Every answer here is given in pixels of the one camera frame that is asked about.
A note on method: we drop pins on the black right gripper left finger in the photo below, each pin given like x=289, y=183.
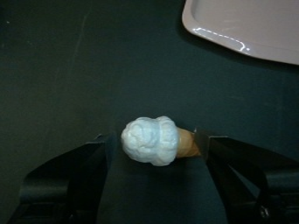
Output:
x=73, y=180

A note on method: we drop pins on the pink plastic plate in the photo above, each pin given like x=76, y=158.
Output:
x=248, y=23

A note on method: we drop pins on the white toy ice cream cone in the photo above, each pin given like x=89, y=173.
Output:
x=151, y=140

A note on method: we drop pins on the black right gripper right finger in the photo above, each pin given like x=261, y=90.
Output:
x=240, y=175

